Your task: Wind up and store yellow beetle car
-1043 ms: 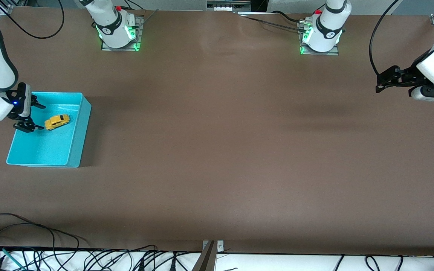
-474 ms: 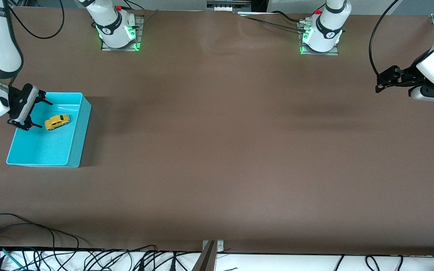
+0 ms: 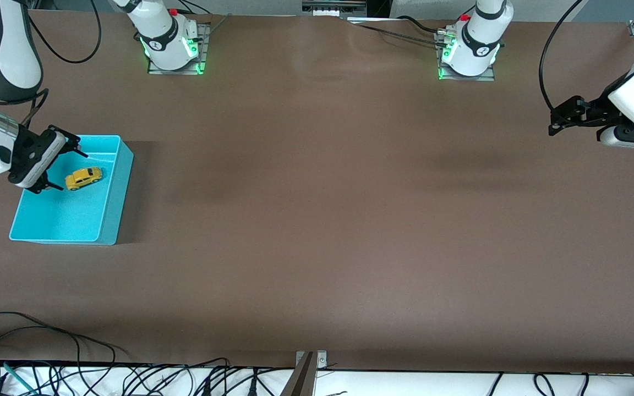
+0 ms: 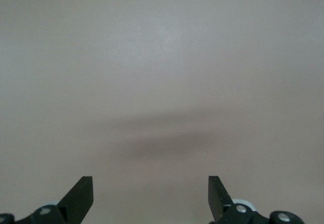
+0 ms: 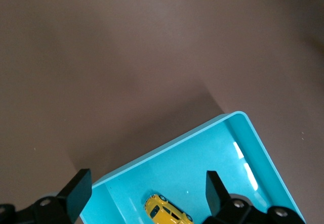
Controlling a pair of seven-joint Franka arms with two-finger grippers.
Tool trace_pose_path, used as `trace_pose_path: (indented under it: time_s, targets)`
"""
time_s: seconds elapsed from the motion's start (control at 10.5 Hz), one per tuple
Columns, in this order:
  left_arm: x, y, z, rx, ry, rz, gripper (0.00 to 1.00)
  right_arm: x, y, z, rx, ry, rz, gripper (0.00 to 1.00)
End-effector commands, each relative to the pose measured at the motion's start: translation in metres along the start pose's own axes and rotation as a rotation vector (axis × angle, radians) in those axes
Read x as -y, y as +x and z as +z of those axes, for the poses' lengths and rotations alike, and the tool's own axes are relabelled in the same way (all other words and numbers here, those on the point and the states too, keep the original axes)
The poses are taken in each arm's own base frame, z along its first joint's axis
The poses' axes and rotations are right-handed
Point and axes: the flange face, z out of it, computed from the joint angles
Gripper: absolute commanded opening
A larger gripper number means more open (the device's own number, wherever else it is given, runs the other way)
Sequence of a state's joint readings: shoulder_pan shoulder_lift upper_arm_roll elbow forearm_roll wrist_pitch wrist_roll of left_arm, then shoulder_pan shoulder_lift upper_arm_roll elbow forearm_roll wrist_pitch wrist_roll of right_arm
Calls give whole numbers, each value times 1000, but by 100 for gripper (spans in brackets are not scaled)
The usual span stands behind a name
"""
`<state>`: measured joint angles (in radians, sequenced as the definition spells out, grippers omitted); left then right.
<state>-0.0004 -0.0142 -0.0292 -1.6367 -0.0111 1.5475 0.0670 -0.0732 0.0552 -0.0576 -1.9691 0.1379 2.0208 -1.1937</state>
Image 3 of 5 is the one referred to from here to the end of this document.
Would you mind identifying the yellow toy beetle car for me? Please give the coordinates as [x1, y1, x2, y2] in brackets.
[65, 167, 103, 191]

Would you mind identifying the teal plastic bin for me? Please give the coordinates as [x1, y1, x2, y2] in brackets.
[9, 134, 135, 246]

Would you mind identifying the grey power strip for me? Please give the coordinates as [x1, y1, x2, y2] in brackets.
[302, 0, 368, 17]

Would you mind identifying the dark grey metal bar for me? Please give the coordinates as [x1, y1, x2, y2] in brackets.
[280, 352, 318, 396]

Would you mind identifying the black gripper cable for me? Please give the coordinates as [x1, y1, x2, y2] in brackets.
[20, 88, 50, 128]

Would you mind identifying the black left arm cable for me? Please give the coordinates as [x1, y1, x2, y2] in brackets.
[539, 0, 584, 111]

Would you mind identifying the black looping arm cable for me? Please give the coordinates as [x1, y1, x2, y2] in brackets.
[25, 0, 102, 64]

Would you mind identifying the grey metal base plate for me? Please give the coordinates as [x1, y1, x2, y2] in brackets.
[437, 30, 497, 82]
[146, 22, 211, 75]

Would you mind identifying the black base cable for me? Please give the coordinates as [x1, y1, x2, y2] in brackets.
[396, 15, 451, 35]

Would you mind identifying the thin grey cable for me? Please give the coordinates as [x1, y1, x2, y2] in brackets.
[205, 13, 233, 40]
[348, 19, 440, 45]

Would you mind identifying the teal handled tool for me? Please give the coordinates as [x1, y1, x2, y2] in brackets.
[2, 362, 36, 393]

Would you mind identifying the small metal bracket plate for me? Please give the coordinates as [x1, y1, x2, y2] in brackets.
[295, 350, 329, 370]

